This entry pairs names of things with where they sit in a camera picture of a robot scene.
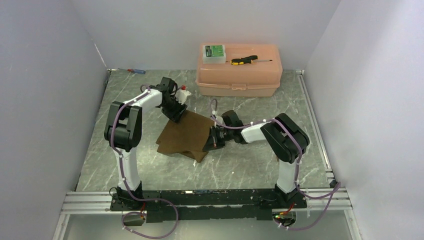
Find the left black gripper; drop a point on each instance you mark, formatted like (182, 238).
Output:
(175, 116)

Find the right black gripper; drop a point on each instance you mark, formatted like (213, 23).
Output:
(213, 142)

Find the brown cloth napkin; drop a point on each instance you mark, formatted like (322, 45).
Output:
(187, 137)

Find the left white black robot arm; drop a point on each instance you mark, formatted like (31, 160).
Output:
(124, 128)

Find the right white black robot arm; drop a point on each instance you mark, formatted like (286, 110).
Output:
(287, 140)

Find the blue red screwdriver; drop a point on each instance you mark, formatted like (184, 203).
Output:
(131, 70)

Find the green white small box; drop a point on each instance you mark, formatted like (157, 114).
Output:
(214, 54)

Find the pink plastic storage box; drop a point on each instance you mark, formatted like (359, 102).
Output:
(259, 79)

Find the yellow black screwdriver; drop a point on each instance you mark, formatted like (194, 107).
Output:
(247, 60)

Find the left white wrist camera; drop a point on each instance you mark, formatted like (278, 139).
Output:
(182, 94)

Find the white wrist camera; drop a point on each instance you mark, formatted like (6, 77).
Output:
(182, 94)
(218, 119)

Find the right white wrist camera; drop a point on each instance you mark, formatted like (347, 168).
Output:
(218, 119)

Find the aluminium frame rail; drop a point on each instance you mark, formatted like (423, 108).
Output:
(97, 202)

